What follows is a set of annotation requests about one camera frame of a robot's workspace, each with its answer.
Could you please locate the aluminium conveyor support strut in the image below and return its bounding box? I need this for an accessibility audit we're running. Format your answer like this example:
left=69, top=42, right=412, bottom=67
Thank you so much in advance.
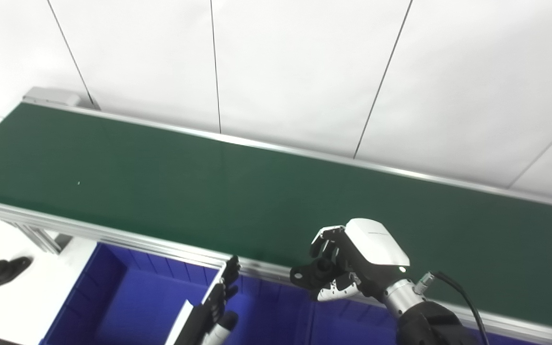
left=5, top=221, right=73, bottom=254

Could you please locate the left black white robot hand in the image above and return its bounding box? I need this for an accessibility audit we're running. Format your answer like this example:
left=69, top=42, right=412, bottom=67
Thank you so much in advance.
left=165, top=255, right=242, bottom=345

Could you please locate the green conveyor belt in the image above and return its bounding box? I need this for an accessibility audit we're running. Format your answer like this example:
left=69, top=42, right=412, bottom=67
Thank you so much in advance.
left=0, top=98, right=552, bottom=345
left=0, top=103, right=552, bottom=334

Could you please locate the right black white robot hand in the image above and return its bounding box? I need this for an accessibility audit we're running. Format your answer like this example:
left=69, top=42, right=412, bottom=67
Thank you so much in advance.
left=310, top=218, right=411, bottom=302

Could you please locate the blue plastic bin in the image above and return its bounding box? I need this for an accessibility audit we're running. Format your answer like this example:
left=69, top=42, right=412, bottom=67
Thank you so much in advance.
left=40, top=242, right=317, bottom=345
left=305, top=292, right=545, bottom=345

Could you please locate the black flanged plastic part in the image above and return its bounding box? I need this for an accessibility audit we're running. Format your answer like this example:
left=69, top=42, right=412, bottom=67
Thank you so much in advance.
left=289, top=259, right=341, bottom=290
left=0, top=256, right=33, bottom=290

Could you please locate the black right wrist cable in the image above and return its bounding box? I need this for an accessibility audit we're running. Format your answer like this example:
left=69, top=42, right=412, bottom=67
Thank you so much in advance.
left=415, top=271, right=490, bottom=345

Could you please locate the grey conveyor end housing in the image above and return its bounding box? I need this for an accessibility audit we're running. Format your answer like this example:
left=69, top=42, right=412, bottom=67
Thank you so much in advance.
left=22, top=87, right=97, bottom=110

